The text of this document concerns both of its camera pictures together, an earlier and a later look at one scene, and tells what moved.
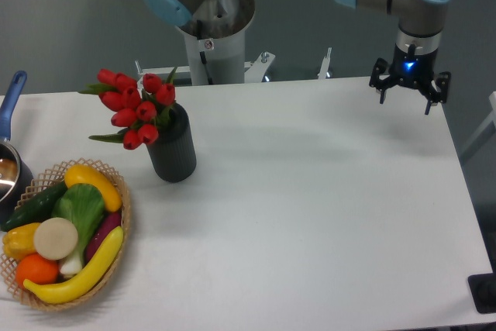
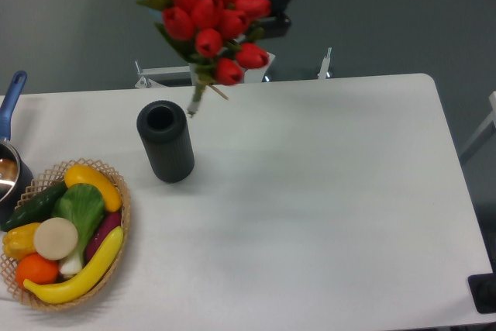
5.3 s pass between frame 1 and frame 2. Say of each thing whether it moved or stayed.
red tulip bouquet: moved
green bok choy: stayed
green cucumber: stayed
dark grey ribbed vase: stayed
